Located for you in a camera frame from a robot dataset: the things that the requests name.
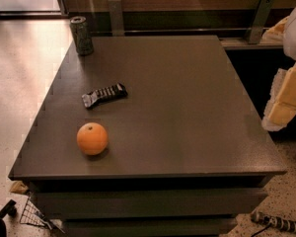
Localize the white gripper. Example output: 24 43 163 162
261 7 296 131

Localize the right metal bracket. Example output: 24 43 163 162
245 0 275 44

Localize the grey drawer cabinet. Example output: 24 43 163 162
10 36 285 237

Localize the left metal bracket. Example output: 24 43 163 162
108 0 125 37

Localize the orange fruit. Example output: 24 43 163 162
76 122 109 155

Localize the green soda can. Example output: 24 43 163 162
70 16 94 55

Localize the wire mesh basket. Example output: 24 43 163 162
20 197 64 233

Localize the black object bottom left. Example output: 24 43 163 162
0 199 17 237

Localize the metal bracket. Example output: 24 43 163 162
245 0 275 44
108 0 125 37

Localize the yellow scrap on floor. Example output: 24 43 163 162
9 181 29 195

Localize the black snack bar wrapper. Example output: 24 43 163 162
82 83 128 109

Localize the power strip on floor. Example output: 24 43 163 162
251 211 296 234

